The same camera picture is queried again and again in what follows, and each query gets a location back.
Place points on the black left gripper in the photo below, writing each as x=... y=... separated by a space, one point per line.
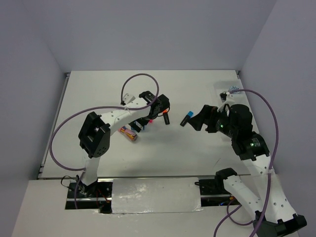
x=142 y=122

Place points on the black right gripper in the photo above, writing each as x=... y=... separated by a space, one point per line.
x=210 y=113

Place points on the blue tape roll sideways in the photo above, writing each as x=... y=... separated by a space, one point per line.
x=135 y=126

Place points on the blue black highlighter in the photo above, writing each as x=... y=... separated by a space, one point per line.
x=186 y=118

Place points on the pink capped marker tube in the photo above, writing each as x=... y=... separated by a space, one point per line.
x=128 y=133

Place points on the orange black highlighter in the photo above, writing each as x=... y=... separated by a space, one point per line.
x=166 y=117

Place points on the blue patterned tape roll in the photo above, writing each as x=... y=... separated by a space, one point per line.
x=234 y=90

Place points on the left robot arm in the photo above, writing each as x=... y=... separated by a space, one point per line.
x=96 y=131

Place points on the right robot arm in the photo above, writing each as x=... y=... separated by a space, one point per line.
x=271 y=213

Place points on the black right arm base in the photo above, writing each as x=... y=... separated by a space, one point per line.
x=211 y=194

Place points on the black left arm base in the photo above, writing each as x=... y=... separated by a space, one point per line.
x=99 y=200

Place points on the silver foil covered plate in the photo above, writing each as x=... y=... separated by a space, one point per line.
x=155 y=195

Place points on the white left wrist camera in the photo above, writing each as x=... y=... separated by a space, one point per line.
x=128 y=98

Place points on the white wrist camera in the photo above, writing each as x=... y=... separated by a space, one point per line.
x=225 y=96
x=128 y=98

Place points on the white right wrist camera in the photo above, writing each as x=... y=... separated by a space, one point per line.
x=225 y=96

